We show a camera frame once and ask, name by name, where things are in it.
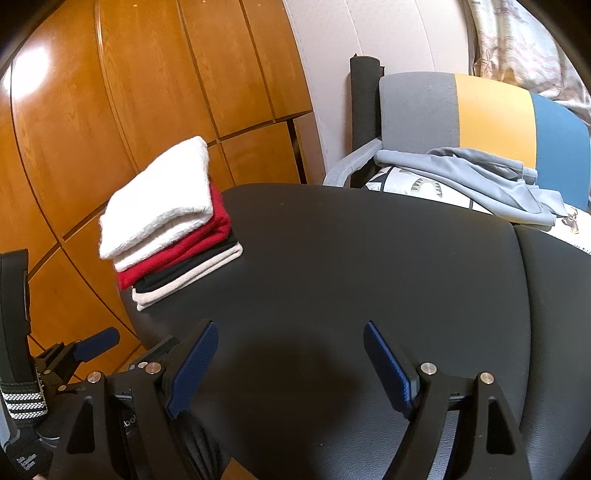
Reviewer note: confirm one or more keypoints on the floral cloth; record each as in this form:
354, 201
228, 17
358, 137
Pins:
521, 50

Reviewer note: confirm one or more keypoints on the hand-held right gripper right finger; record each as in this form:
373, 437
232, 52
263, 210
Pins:
388, 364

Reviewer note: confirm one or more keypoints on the black striped wrist wrap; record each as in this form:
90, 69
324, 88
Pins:
18, 401

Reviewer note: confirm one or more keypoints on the grey-blue garment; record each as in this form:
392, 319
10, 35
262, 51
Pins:
485, 180

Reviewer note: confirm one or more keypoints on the white knit sweater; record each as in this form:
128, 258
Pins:
157, 198

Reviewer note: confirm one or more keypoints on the wooden wardrobe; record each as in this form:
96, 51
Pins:
138, 92

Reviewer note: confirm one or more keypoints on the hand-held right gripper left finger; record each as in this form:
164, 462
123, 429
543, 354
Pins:
194, 364

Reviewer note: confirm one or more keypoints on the black foam roll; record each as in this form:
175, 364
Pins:
364, 101

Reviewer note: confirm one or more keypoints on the grey yellow blue chair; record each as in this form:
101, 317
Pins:
489, 115

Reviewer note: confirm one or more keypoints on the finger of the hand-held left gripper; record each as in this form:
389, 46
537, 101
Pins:
99, 344
164, 346

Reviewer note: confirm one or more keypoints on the black folded garment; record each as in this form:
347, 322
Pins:
194, 265

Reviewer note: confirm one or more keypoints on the white printed cushion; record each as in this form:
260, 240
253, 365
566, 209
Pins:
401, 184

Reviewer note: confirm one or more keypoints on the beige folded garment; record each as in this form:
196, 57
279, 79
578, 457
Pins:
184, 286

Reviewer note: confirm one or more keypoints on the red folded sweater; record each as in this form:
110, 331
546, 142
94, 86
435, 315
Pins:
184, 249

